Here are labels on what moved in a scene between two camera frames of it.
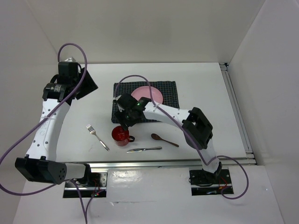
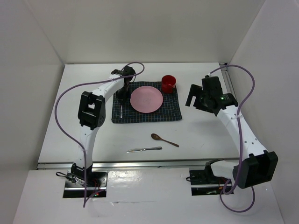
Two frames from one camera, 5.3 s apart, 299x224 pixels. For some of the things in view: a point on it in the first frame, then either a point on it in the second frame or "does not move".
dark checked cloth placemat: x=168 y=88 does not move
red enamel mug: x=121 y=137 → x=168 y=83
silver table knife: x=138 y=150 does not move
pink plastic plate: x=144 y=92 does not move
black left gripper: x=90 y=86 → x=124 y=97
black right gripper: x=119 y=115 → x=196 y=91
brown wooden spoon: x=157 y=137 does not move
